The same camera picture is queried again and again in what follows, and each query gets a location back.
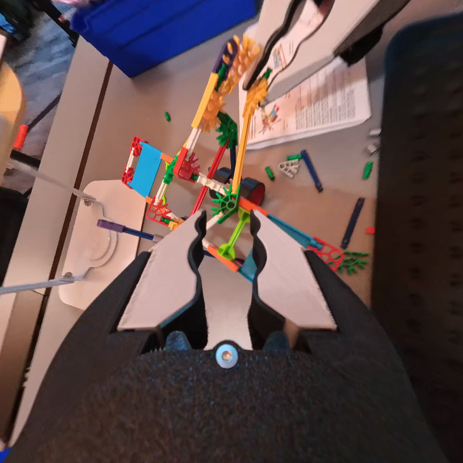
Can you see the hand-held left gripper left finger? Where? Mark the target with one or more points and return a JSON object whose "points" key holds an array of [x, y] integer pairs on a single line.
{"points": [[159, 285]]}

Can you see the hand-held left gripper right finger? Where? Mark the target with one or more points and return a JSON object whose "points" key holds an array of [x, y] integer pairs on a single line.
{"points": [[293, 285]]}

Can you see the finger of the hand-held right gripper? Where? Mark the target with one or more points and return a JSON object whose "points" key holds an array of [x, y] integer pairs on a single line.
{"points": [[343, 25], [269, 25]]}

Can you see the yellow rod with connector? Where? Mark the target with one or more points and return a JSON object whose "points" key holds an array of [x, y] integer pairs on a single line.
{"points": [[246, 54], [241, 144]]}

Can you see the colourful construction toy model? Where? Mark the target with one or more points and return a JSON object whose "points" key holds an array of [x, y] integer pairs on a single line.
{"points": [[146, 172]]}

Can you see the green fan connector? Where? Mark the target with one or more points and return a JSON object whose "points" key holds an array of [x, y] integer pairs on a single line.
{"points": [[352, 262]]}

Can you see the white instruction booklet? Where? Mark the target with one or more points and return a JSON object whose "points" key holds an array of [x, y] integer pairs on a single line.
{"points": [[325, 105]]}

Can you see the dark blue rod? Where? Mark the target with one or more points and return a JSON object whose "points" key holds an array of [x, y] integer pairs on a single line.
{"points": [[311, 170], [352, 226]]}

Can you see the grey spacer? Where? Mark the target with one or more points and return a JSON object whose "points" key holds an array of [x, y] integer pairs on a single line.
{"points": [[374, 132], [372, 148]]}

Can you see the blue plastic bin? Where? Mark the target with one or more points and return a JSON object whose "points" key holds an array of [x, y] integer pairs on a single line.
{"points": [[162, 29]]}

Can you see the grey connector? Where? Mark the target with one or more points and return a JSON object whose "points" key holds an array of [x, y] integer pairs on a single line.
{"points": [[289, 168]]}

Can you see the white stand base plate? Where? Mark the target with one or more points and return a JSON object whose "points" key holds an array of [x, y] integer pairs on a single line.
{"points": [[119, 202]]}

